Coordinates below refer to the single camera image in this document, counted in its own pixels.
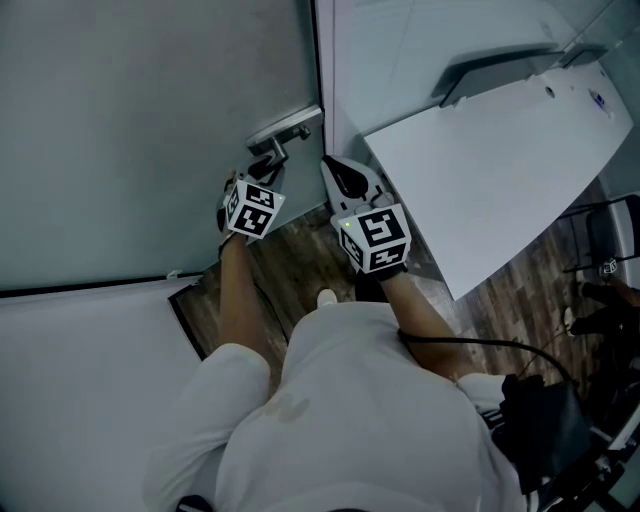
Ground white desk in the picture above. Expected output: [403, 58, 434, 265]
[362, 64, 635, 301]

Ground person's left forearm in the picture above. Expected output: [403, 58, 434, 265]
[217, 238, 274, 362]

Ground black cable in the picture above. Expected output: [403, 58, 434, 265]
[397, 329, 579, 389]

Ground silver door handle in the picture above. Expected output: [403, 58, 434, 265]
[245, 105, 325, 166]

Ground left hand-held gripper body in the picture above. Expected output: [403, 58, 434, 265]
[222, 171, 288, 243]

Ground person's black trousers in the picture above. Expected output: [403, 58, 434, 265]
[353, 278, 391, 304]

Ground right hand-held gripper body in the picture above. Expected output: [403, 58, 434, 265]
[329, 191, 413, 276]

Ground black folding chair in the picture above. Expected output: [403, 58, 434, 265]
[562, 193, 640, 275]

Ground black bag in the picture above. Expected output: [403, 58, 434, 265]
[492, 372, 595, 496]

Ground frosted glass door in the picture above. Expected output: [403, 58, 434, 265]
[0, 0, 325, 294]

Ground person's white T-shirt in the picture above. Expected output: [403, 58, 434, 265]
[142, 301, 525, 512]

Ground small blue white card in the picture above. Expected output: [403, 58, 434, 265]
[588, 87, 614, 119]

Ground black baseboard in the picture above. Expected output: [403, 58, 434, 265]
[167, 282, 207, 362]

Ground person's right forearm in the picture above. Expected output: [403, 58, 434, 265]
[379, 272, 476, 387]

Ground person's left hand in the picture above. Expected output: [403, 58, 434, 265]
[221, 169, 241, 202]

